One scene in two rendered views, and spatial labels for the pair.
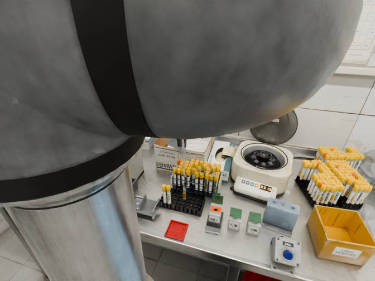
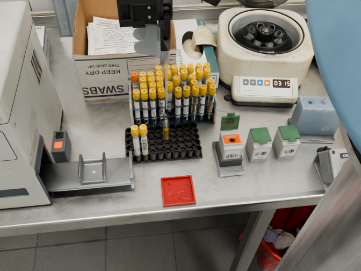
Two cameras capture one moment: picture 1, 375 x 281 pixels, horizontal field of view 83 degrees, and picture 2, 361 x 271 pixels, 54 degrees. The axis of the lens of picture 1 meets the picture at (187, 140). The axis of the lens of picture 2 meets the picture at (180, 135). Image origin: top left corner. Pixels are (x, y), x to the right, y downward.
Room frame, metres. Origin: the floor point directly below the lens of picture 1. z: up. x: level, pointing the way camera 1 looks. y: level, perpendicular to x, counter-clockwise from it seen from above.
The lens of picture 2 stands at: (0.11, 0.20, 1.54)
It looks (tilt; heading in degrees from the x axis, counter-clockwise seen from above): 51 degrees down; 335
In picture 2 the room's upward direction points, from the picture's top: 2 degrees clockwise
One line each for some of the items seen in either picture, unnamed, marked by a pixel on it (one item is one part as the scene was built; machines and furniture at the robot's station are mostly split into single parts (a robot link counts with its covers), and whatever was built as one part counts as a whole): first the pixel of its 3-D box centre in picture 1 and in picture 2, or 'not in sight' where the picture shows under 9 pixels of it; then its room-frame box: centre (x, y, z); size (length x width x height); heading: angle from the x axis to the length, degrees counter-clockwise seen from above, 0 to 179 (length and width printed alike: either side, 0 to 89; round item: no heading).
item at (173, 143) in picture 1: (174, 143); (151, 47); (0.58, 0.04, 1.17); 0.06 x 0.03 x 0.09; 72
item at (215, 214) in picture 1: (215, 214); (229, 147); (0.50, -0.10, 0.92); 0.05 x 0.04 x 0.06; 164
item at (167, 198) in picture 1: (182, 193); (162, 130); (0.59, 0.02, 0.93); 0.17 x 0.09 x 0.11; 73
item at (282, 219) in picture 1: (279, 214); (316, 118); (0.49, -0.33, 0.92); 0.10 x 0.07 x 0.10; 65
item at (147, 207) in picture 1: (131, 201); (82, 172); (0.56, 0.21, 0.92); 0.21 x 0.07 x 0.05; 73
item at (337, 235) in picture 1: (337, 234); not in sight; (0.42, -0.49, 0.93); 0.13 x 0.13 x 0.10; 78
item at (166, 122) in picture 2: (184, 193); (166, 130); (0.59, 0.01, 0.93); 0.01 x 0.01 x 0.10
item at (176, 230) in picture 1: (176, 229); (178, 190); (0.47, 0.04, 0.88); 0.07 x 0.07 x 0.01; 73
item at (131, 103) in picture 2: (196, 180); (172, 102); (0.68, -0.04, 0.91); 0.20 x 0.10 x 0.07; 73
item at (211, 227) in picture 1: (214, 219); (228, 155); (0.50, -0.10, 0.89); 0.09 x 0.05 x 0.04; 164
